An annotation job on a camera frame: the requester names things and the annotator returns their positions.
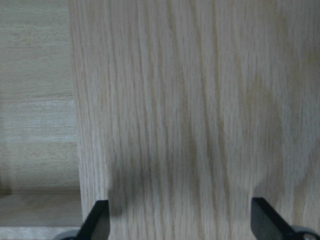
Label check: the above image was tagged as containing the wooden drawer cabinet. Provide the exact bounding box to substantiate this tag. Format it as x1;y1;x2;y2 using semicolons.
68;0;320;240

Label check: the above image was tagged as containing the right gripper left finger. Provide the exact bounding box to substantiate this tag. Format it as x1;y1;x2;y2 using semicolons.
59;199;111;240

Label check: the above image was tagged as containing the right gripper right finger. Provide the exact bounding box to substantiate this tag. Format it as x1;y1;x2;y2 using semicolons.
250;197;320;240

